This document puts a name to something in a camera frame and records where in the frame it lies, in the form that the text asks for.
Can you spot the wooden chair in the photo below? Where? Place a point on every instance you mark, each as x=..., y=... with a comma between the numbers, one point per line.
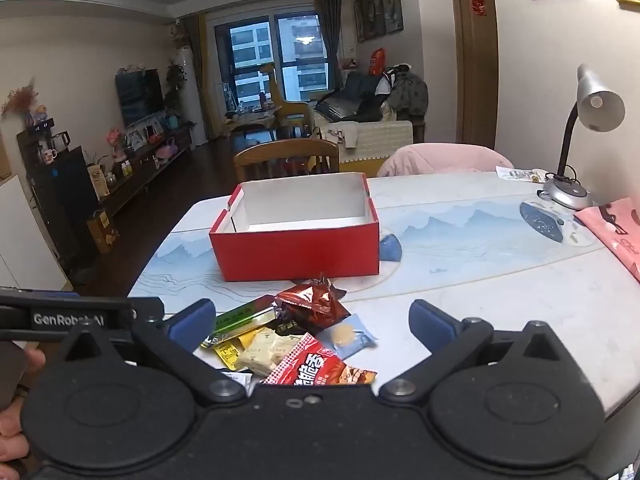
x=285, y=152

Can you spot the red bag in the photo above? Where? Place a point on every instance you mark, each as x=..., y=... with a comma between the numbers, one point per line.
x=377, y=62

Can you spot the coffee table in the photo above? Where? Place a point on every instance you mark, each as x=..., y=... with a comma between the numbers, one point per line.
x=250, y=120

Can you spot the sofa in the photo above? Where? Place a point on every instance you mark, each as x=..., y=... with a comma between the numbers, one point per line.
x=350, y=95

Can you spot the mountain print table mat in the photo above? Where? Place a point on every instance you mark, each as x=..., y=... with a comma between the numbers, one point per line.
x=450, y=250

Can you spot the yellow white knitted throw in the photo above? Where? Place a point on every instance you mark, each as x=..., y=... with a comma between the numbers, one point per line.
x=380, y=140

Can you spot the red door ornament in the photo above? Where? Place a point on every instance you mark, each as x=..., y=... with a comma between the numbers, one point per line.
x=478, y=4

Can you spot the black snack packet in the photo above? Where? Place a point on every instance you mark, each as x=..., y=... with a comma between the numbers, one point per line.
x=287, y=329

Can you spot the dark red foil snack packet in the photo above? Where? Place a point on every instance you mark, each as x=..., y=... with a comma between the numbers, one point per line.
x=315, y=305

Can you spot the white cabinet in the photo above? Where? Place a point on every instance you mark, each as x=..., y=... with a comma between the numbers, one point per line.
x=25, y=240

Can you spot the dark jacket pile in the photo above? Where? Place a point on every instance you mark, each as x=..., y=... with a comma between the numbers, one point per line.
x=407, y=92

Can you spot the dark wooden tv cabinet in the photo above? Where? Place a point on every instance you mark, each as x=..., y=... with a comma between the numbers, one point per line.
x=145, y=170

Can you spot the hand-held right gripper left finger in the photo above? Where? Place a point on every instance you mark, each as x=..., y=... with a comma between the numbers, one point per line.
x=192, y=325

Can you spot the wooden door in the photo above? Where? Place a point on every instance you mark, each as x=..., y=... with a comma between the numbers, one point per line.
x=475, y=60

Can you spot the white tower air conditioner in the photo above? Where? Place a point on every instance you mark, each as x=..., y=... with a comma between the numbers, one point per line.
x=192, y=95

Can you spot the dried flower bunch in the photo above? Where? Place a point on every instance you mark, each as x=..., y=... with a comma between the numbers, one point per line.
x=20, y=97

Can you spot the grey curtain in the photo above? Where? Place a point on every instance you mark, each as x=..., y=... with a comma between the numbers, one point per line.
x=330, y=40

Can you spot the red cardboard box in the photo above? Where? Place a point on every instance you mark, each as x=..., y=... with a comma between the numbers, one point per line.
x=295, y=255

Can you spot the brown printed box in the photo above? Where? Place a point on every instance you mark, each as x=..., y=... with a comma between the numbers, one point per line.
x=102, y=232

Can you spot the television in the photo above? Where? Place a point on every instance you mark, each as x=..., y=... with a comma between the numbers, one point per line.
x=140, y=97

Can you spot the silver desk lamp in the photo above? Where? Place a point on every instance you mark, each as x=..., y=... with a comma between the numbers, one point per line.
x=597, y=105

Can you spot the black cabinet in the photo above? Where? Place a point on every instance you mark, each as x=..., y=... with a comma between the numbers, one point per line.
x=60, y=195

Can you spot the large window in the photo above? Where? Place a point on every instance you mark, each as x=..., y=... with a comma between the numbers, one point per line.
x=270, y=55

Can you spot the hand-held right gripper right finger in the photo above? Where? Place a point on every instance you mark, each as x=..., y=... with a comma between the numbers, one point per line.
x=432, y=322

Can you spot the light blue cookie packet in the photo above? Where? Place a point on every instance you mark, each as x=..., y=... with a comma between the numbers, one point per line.
x=345, y=335

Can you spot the person's left hand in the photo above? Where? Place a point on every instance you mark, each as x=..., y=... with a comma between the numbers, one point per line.
x=10, y=425

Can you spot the green snack packet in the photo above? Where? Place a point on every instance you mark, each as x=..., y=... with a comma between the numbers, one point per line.
x=240, y=317

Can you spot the yellow white snack packet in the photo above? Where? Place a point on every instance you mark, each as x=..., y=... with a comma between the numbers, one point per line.
x=260, y=352

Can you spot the yellow giraffe chair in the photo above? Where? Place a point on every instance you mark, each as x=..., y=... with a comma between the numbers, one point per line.
x=290, y=110

